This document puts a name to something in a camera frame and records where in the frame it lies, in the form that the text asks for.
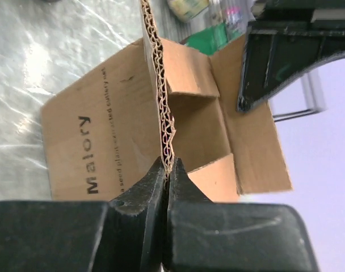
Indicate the green lid canister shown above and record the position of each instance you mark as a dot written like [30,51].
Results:
[209,40]

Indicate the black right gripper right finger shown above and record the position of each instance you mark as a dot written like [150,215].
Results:
[205,236]

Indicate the brown cardboard express box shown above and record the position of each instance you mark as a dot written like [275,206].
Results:
[159,99]

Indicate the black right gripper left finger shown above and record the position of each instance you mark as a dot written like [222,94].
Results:
[124,234]

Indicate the white round container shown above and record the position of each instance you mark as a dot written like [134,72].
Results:
[185,10]

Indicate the purple label small cup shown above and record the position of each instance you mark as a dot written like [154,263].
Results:
[236,17]

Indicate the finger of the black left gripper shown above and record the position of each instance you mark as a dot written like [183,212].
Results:
[286,40]

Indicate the black wire basket rack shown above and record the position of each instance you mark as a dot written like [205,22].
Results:
[176,30]

